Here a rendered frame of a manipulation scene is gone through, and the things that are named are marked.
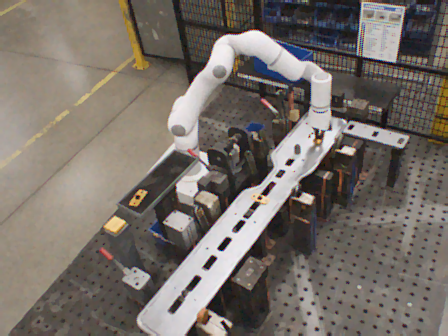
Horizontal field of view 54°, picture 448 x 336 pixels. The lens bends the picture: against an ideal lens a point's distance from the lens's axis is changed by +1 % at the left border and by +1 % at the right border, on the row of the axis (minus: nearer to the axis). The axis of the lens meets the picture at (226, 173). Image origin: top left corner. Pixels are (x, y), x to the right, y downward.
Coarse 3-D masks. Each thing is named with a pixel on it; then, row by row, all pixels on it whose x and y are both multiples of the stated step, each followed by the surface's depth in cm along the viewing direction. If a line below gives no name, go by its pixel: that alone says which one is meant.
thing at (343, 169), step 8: (336, 152) 199; (344, 152) 197; (352, 152) 196; (336, 160) 202; (344, 160) 200; (352, 160) 198; (336, 168) 206; (344, 168) 203; (352, 168) 202; (336, 176) 210; (344, 176) 208; (352, 176) 206; (336, 184) 213; (344, 184) 211; (352, 184) 211; (336, 192) 216; (344, 192) 213; (352, 192) 215; (336, 200) 220; (344, 200) 216; (352, 200) 218; (344, 208) 218
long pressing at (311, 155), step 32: (320, 160) 202; (256, 192) 191; (288, 192) 190; (224, 224) 181; (256, 224) 179; (192, 256) 171; (224, 256) 169; (160, 288) 162; (160, 320) 153; (192, 320) 152
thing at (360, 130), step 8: (344, 128) 216; (360, 128) 214; (368, 128) 214; (376, 128) 213; (352, 136) 212; (360, 136) 210; (368, 136) 209; (384, 136) 208; (392, 136) 207; (400, 136) 207; (408, 136) 206; (384, 144) 205; (392, 144) 203; (400, 144) 203
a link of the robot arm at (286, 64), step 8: (280, 56) 179; (288, 56) 181; (272, 64) 182; (280, 64) 181; (288, 64) 181; (296, 64) 183; (304, 64) 186; (312, 64) 193; (280, 72) 185; (288, 72) 183; (296, 72) 183; (304, 72) 193; (312, 72) 195
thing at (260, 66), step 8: (288, 48) 252; (296, 48) 248; (296, 56) 251; (304, 56) 247; (256, 64) 255; (264, 64) 250; (264, 72) 254; (272, 72) 249; (288, 80) 244; (296, 80) 241
